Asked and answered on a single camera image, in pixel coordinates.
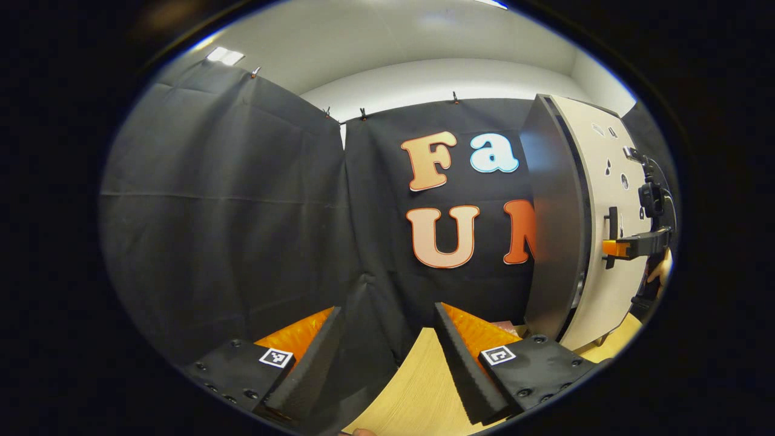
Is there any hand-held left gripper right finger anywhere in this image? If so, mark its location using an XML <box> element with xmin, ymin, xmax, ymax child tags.
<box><xmin>434</xmin><ymin>302</ymin><xmax>612</xmax><ymax>426</ymax></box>

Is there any square ceiling light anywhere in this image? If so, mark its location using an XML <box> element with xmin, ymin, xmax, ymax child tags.
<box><xmin>206</xmin><ymin>47</ymin><xmax>246</xmax><ymax>66</ymax></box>

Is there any grey cabinet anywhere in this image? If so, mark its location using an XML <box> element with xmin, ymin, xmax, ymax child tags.
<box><xmin>519</xmin><ymin>94</ymin><xmax>593</xmax><ymax>343</ymax></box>

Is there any white cabinet door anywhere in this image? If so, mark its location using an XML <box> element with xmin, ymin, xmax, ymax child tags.
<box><xmin>548</xmin><ymin>95</ymin><xmax>658</xmax><ymax>352</ymax></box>

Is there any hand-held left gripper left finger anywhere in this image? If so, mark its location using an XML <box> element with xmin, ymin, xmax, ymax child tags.
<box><xmin>182</xmin><ymin>306</ymin><xmax>345</xmax><ymax>424</ymax></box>

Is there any black door handle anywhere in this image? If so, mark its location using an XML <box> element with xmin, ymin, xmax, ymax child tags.
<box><xmin>604</xmin><ymin>206</ymin><xmax>621</xmax><ymax>270</ymax></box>

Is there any black backdrop cloth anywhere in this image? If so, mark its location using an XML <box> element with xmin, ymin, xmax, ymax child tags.
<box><xmin>100</xmin><ymin>59</ymin><xmax>678</xmax><ymax>434</ymax></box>

